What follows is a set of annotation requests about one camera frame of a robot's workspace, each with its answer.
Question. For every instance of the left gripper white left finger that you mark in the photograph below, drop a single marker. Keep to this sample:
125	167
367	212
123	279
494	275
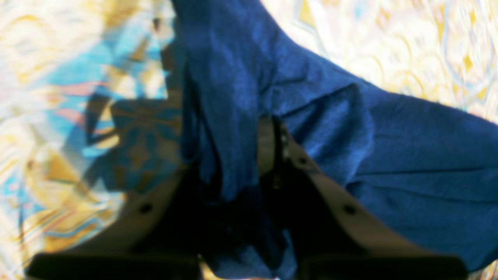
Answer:
149	241

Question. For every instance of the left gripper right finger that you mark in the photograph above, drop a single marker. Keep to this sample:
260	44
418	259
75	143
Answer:
333	236

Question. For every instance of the blue long-sleeve shirt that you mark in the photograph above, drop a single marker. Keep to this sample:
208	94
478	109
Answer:
426	170

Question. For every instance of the patterned tile tablecloth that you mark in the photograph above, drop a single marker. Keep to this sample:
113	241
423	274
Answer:
81	77

